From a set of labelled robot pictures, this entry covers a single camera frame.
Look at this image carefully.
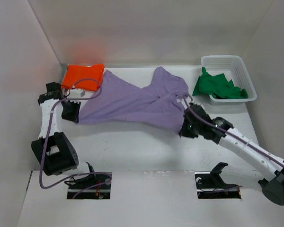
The lavender t-shirt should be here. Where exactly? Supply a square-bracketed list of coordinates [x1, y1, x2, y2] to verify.
[79, 67, 188, 134]

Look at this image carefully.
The green t-shirt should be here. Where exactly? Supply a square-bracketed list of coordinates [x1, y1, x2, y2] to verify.
[192, 67, 248, 99]

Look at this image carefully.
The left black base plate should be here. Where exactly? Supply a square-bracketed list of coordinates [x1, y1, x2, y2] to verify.
[64, 174, 111, 200]

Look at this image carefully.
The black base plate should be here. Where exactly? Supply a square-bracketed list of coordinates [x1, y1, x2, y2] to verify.
[64, 174, 111, 200]
[195, 162, 241, 199]

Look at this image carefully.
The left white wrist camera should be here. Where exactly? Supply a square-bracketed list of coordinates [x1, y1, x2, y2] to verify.
[68, 88, 85, 99]

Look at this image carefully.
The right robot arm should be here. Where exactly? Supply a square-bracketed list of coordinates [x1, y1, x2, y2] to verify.
[179, 103, 284, 205]

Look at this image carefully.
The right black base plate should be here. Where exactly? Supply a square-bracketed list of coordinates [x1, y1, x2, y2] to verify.
[195, 162, 241, 199]

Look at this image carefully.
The aluminium rail left edge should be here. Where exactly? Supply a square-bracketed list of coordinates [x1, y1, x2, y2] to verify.
[36, 63, 73, 171]

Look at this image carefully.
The orange t-shirt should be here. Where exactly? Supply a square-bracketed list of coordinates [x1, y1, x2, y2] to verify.
[62, 64, 105, 91]

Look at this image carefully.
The white plastic bin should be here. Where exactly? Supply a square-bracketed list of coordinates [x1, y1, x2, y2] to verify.
[201, 55, 257, 105]

